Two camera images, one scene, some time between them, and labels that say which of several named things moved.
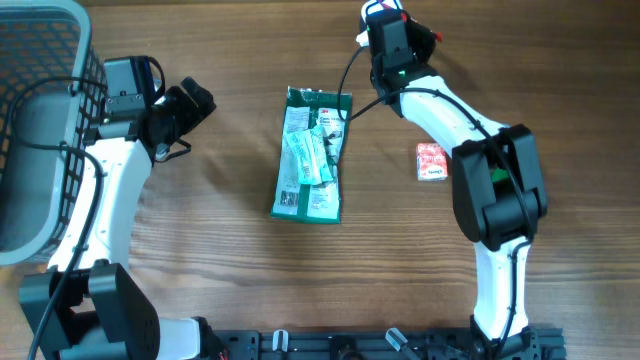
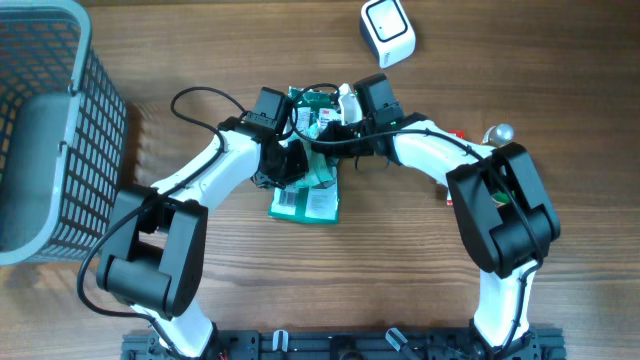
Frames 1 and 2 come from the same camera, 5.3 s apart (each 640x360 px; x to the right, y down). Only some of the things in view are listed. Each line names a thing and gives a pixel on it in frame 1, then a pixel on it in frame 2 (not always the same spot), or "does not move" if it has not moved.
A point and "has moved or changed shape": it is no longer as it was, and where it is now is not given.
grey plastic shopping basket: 53,88 does not move
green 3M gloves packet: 310,159 does not move
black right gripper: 420,46 → 344,148
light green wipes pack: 310,156 does not move
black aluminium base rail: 531,344 does not move
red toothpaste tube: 438,35 has moved or changed shape
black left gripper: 188,105 → 298,153
